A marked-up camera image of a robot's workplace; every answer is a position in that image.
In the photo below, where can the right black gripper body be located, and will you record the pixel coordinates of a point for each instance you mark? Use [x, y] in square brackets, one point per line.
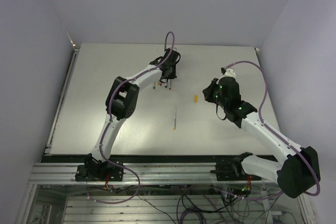
[220, 100]

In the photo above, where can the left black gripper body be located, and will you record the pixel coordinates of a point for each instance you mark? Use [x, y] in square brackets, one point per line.
[174, 74]

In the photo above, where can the red end white pen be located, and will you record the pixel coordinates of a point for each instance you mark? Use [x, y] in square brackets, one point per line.
[170, 84]

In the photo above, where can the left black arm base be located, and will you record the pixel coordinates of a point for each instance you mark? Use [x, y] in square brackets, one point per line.
[97, 171]

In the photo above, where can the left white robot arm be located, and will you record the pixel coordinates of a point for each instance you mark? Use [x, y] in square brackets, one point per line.
[122, 100]

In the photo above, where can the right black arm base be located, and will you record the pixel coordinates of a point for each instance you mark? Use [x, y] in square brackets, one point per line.
[231, 169]

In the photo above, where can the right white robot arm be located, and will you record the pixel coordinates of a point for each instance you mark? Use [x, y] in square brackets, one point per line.
[295, 169]

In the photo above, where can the yellow end white pen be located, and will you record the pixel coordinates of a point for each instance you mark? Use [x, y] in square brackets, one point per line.
[174, 118]

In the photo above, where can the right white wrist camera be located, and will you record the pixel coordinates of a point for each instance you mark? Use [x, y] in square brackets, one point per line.
[228, 72]

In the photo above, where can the aluminium rail frame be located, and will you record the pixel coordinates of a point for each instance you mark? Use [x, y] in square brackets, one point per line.
[156, 189]

